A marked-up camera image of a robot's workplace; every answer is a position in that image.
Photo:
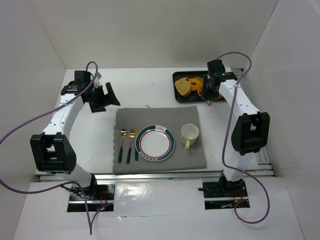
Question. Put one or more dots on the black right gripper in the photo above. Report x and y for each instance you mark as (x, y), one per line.
(208, 94)

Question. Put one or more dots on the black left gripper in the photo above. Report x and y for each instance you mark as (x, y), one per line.
(100, 99)

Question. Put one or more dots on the small orange bread roll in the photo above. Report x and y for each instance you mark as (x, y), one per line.
(199, 91)

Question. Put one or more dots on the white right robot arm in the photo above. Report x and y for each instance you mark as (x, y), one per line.
(250, 131)

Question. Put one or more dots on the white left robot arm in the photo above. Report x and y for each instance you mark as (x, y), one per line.
(52, 151)

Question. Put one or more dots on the brown crust bread slice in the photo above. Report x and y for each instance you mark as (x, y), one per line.
(220, 97)

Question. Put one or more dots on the seeded bread slice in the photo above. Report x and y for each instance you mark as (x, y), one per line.
(183, 87)

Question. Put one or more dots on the orange glazed donut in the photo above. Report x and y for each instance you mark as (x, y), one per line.
(196, 83)

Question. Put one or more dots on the black food tray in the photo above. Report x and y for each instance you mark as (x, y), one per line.
(193, 97)

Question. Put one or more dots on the grey cloth placemat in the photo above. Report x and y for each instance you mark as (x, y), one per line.
(173, 119)

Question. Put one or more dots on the pale green mug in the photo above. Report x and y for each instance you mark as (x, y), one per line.
(189, 134)

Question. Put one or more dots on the white plate green red rim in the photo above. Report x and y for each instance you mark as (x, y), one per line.
(155, 143)

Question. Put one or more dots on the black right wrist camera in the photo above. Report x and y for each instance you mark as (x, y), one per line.
(215, 67)

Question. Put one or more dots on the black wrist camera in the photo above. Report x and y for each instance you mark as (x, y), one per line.
(215, 67)
(82, 77)

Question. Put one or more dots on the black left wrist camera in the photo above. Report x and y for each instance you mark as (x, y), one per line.
(82, 77)

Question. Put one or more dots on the gold spoon green handle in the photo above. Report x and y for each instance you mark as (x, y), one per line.
(123, 134)

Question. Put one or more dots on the gold fork green handle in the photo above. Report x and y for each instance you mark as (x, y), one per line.
(132, 135)

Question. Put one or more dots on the gold knife green handle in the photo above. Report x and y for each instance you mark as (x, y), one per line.
(136, 154)

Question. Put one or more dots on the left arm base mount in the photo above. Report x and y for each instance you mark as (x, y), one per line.
(102, 199)

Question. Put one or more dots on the aluminium rail front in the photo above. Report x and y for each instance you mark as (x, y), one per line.
(160, 176)

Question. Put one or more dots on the aluminium rail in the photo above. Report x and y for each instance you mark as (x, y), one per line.
(160, 176)
(262, 157)

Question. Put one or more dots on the aluminium rail right side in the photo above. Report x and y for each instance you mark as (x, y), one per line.
(262, 157)

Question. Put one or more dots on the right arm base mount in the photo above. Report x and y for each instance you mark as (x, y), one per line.
(216, 198)

